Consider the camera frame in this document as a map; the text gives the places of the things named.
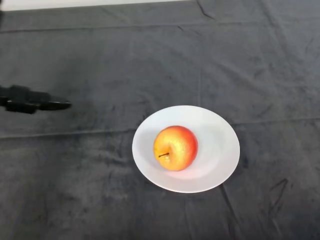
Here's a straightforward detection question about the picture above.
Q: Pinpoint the black velvet cloth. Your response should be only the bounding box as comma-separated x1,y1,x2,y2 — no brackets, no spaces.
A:
0,0,320,240

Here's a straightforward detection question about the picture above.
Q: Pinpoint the white round plate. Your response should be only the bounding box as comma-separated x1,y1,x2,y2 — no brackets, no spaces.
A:
131,105,241,194

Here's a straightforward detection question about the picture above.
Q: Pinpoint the red yellow apple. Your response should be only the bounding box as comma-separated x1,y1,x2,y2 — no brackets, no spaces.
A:
153,125,199,172

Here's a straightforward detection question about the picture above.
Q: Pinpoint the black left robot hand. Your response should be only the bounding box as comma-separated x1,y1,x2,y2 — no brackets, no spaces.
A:
0,84,73,115

